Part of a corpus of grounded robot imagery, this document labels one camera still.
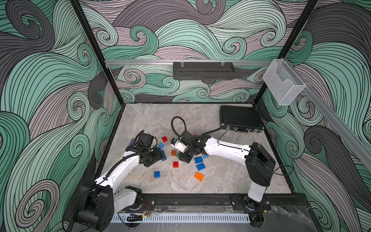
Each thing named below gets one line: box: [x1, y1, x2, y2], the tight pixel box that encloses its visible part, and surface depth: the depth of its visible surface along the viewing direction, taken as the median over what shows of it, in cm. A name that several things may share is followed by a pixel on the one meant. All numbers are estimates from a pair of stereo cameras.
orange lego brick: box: [194, 171, 205, 182], surface depth 83 cm
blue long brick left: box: [161, 149, 168, 162], surface depth 92 cm
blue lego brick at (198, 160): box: [194, 156, 204, 164], surface depth 89 cm
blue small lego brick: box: [154, 171, 161, 179], surface depth 83 cm
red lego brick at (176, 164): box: [172, 161, 180, 169], surface depth 87 cm
